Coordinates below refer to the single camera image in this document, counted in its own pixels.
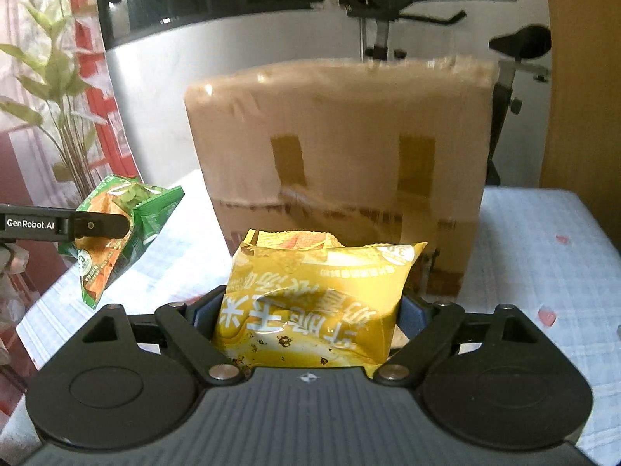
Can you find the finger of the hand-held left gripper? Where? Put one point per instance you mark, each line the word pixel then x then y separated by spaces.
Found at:
pixel 97 224

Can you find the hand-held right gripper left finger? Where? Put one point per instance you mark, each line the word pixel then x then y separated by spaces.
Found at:
pixel 206 308

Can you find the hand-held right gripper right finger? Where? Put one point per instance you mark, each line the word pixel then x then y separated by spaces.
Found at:
pixel 412 318

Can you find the green snack packet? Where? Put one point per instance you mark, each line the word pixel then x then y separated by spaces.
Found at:
pixel 150 204

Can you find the yellow snack packet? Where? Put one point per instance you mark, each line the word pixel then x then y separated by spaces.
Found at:
pixel 310 301

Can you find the taped cardboard box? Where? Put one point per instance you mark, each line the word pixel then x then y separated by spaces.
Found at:
pixel 339 155

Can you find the checkered strawberry print sheet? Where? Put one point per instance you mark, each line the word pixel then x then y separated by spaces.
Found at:
pixel 533 252

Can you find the green artificial plant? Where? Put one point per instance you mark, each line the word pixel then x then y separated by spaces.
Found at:
pixel 53 73

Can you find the wooden door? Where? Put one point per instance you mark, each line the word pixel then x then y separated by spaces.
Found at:
pixel 582 131

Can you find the exercise bike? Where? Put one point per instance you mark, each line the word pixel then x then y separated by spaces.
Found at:
pixel 521 41

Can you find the white rag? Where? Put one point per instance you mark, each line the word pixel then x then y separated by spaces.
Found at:
pixel 330 1

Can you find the red wall poster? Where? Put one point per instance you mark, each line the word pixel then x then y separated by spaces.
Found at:
pixel 104 121

